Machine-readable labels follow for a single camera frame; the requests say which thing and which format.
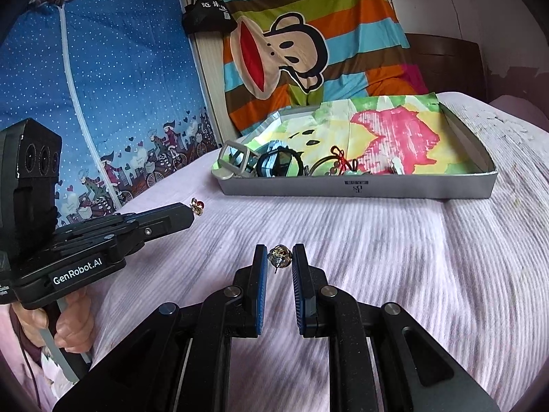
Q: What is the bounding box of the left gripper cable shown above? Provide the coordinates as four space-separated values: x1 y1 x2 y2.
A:
13 311 44 370

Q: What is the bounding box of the black braided rope bracelet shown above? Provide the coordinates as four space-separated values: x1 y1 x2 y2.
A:
270 145 306 178

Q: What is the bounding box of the beige hair claw clip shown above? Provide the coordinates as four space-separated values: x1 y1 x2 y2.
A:
213 139 258 180

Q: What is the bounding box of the black cord necklace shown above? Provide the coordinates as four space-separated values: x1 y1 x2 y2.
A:
306 154 344 178

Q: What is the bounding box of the shallow colourful cardboard box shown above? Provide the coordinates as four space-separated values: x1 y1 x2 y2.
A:
210 91 499 201

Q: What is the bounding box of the striped monkey print blanket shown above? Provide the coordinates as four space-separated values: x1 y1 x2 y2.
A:
217 0 430 138

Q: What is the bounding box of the black hanging bag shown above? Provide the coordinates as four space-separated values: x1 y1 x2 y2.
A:
181 0 237 35

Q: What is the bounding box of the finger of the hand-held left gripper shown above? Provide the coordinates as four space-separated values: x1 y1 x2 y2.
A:
58 203 194 235
56 217 196 263

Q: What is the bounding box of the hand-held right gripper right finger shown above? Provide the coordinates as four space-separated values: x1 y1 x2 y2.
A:
292 244 500 412

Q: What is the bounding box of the red beaded bracelet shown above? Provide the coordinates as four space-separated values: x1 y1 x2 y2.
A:
330 145 359 171

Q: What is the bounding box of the pink ribbed bedspread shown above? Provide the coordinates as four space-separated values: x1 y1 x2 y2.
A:
0 92 549 412

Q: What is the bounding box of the person's left hand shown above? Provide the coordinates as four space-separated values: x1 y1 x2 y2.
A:
15 289 94 353

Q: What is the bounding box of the blue printed fabric wardrobe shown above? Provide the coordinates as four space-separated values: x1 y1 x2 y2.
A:
0 0 215 229

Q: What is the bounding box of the colourful printed paper liner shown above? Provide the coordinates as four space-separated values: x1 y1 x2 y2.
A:
240 92 442 176

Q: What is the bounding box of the dark wooden headboard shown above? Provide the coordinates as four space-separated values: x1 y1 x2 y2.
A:
403 32 488 104

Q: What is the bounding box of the pale wooden post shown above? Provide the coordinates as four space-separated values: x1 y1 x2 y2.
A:
180 0 241 155

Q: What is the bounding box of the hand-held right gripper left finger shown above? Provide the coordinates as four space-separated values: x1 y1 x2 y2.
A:
51 244 269 412

